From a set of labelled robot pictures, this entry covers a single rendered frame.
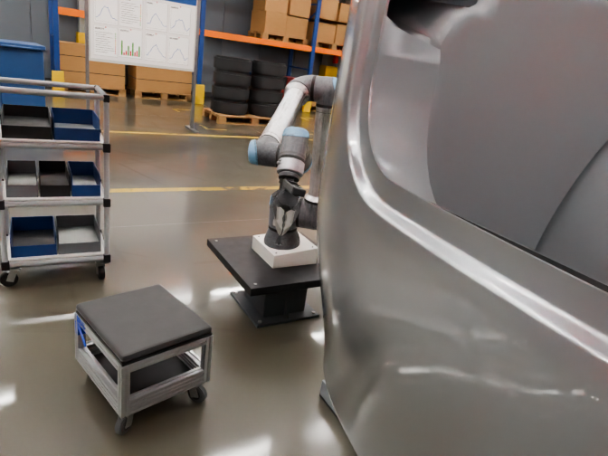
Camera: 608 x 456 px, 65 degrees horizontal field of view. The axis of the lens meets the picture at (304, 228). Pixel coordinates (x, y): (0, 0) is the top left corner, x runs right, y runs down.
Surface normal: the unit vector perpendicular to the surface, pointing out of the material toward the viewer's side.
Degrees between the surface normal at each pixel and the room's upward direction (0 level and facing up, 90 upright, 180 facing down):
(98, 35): 90
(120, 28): 90
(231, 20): 90
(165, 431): 0
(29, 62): 90
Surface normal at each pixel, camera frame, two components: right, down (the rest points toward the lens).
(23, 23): 0.49, 0.36
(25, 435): 0.14, -0.93
